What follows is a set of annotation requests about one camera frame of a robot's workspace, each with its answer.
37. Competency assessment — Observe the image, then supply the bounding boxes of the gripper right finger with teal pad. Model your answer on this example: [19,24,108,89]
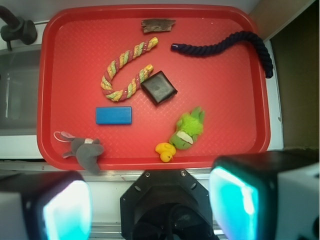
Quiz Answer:
[208,149,320,240]

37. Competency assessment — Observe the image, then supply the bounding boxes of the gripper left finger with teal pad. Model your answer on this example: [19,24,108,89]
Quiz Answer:
[0,171,93,240]

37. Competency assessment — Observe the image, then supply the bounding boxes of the grey plush mouse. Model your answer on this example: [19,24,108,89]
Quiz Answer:
[53,131,105,175]

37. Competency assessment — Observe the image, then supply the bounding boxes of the green plush toy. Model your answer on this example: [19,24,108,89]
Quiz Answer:
[169,106,205,150]

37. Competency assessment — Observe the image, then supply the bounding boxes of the blue rectangular block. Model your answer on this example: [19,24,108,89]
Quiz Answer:
[95,106,132,125]

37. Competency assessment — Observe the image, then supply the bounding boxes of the yellow rubber duck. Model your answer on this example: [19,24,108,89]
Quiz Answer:
[155,142,177,163]

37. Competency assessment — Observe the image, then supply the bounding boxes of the stainless steel sink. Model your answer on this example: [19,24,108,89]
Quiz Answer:
[0,49,41,136]

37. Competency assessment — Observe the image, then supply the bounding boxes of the red plastic tray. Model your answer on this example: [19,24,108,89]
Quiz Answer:
[36,4,271,170]

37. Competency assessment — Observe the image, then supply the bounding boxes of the black square block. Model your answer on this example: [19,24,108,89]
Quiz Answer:
[140,71,178,106]

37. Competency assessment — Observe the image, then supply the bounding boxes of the brown wood bark piece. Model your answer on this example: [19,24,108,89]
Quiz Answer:
[141,18,176,34]

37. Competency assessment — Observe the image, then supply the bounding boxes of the multicolour braided rope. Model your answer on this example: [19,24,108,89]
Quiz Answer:
[100,36,159,103]

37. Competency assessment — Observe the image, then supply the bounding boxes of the dark blue rope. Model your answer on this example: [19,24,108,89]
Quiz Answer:
[170,30,274,80]

